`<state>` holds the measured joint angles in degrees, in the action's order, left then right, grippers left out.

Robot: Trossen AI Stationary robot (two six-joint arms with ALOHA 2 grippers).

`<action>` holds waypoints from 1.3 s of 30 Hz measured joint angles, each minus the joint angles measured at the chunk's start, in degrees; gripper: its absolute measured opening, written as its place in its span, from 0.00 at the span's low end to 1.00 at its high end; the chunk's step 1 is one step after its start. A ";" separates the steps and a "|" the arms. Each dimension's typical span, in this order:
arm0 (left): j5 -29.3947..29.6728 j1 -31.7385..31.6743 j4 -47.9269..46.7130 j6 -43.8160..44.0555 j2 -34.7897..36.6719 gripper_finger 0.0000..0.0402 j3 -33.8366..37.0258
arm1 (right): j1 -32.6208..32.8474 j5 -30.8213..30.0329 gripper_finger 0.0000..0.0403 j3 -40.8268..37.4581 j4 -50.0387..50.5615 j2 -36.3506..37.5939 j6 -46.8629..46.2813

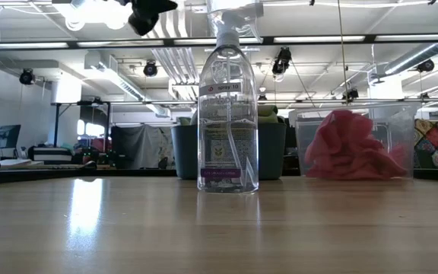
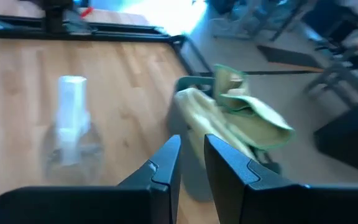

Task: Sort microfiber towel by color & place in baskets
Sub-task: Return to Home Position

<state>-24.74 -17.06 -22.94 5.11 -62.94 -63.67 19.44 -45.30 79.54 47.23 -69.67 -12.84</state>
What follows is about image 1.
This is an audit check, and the pink microfiber towel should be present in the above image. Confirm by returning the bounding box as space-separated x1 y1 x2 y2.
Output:
304 140 360 180
355 142 409 180
319 109 376 153

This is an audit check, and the grey cloth cover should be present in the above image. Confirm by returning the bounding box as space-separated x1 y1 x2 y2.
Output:
111 124 176 170

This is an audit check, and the dark teal basket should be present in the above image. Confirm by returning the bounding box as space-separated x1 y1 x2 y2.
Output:
170 122 287 181

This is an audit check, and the clear plastic spray bottle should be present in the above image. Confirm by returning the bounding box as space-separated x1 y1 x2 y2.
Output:
197 0 265 195

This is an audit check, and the black and white box stack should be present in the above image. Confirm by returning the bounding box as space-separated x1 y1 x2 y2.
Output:
27 146 74 165

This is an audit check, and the black computer monitor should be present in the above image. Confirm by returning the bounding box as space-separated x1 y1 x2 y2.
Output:
0 124 21 151

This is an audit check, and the clear plastic bin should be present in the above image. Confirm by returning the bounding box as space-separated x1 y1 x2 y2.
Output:
287 101 421 180

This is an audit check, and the colourful patchwork quilt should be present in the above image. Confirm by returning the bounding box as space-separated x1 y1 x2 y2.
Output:
414 118 438 170

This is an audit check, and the black ceiling camera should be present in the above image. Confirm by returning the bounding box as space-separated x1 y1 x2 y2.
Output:
18 68 37 86
416 59 436 73
271 46 293 76
143 59 159 78
342 88 360 103

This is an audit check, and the white rectangular ceiling duct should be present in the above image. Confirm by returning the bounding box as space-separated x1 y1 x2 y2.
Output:
84 51 171 119

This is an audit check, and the black overhead frame bar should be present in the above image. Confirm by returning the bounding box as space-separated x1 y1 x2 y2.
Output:
0 33 438 49

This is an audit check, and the black metal table frame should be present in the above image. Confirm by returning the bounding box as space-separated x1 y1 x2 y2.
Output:
50 100 113 153

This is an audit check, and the thin hanging cable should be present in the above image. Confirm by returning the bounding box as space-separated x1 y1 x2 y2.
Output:
336 0 348 104

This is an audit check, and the grey round ceiling duct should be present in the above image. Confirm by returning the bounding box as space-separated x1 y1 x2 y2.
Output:
384 41 438 76

